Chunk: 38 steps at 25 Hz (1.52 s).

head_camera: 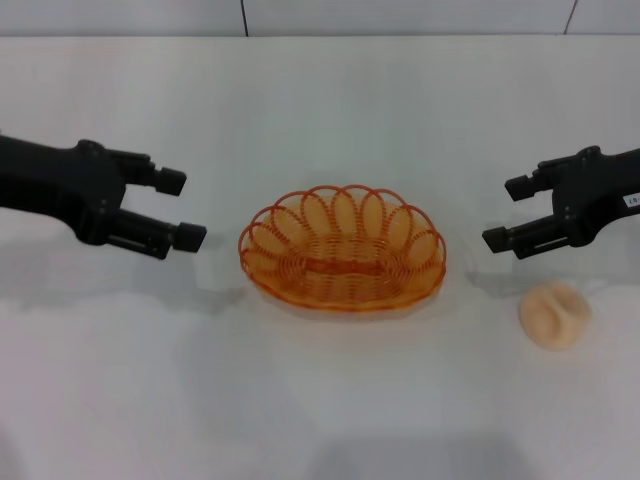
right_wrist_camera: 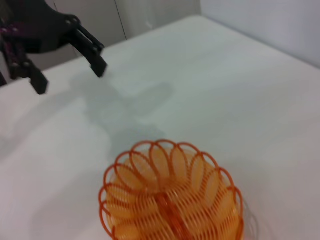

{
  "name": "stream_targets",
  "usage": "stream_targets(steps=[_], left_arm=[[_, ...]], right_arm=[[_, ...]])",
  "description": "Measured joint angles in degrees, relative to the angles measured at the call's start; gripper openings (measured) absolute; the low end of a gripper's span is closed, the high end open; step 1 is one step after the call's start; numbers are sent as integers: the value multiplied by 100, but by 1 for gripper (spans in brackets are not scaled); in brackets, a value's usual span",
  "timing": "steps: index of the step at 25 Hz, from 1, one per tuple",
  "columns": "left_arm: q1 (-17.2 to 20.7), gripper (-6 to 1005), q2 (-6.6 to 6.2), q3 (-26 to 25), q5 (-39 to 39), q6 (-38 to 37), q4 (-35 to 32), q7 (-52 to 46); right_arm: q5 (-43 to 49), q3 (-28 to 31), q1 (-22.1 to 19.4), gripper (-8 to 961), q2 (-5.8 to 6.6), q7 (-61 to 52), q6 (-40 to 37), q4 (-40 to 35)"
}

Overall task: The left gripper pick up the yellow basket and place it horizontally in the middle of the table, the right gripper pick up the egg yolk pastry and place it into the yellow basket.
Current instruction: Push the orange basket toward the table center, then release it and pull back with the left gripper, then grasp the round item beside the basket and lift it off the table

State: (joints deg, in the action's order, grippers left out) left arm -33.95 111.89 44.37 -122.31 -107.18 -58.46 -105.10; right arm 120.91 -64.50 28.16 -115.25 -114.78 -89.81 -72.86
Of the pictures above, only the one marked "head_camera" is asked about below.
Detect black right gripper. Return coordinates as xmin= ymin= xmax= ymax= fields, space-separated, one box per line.
xmin=482 ymin=145 xmax=640 ymax=260

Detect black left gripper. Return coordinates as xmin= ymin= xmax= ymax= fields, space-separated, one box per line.
xmin=0 ymin=132 xmax=208 ymax=261

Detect pale round steamed bun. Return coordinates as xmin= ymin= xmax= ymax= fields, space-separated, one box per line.
xmin=519 ymin=283 xmax=594 ymax=351

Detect orange woven plastic basket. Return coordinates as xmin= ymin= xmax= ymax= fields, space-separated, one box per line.
xmin=238 ymin=184 xmax=448 ymax=314

